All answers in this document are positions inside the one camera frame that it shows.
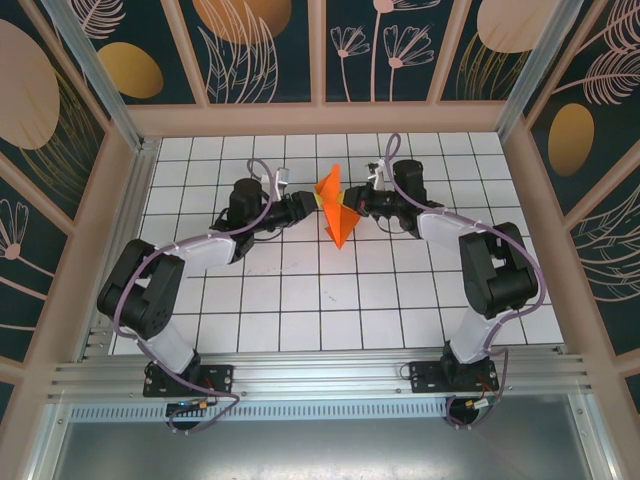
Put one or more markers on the orange square paper sheet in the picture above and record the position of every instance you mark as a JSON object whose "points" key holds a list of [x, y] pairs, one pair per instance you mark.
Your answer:
{"points": [[340, 220]]}

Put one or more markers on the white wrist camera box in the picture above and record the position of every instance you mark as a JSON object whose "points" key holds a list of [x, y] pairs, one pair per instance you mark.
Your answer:
{"points": [[282, 177], [375, 172]]}

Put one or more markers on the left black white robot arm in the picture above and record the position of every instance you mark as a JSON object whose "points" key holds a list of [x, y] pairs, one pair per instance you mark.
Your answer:
{"points": [[172, 352]]}

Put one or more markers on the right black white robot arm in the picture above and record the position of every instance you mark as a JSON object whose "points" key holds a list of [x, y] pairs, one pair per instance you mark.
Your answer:
{"points": [[470, 340]]}

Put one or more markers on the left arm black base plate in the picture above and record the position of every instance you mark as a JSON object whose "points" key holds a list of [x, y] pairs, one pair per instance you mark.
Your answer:
{"points": [[220, 377]]}

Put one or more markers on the aluminium side rail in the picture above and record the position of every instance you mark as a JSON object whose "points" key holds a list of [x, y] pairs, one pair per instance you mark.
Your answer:
{"points": [[134, 200]]}

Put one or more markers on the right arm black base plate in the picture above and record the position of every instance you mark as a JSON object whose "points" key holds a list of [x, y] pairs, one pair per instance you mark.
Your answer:
{"points": [[425, 377]]}

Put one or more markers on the small black electronics board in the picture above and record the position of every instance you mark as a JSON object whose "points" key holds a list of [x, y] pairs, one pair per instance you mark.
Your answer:
{"points": [[187, 406], [480, 403]]}

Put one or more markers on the aluminium corner post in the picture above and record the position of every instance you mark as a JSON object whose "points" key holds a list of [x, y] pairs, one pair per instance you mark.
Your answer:
{"points": [[537, 65], [98, 70]]}

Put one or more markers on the long aluminium mounting rail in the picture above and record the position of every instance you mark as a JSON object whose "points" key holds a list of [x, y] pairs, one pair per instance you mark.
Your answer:
{"points": [[320, 375]]}

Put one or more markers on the grey metal sheet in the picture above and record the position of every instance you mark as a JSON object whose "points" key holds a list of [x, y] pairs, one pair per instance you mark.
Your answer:
{"points": [[320, 450]]}

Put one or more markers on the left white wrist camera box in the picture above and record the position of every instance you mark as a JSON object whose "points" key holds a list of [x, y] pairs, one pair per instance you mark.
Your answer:
{"points": [[282, 177]]}

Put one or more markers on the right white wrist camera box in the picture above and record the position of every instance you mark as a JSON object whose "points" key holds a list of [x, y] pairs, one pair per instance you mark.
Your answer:
{"points": [[375, 172]]}

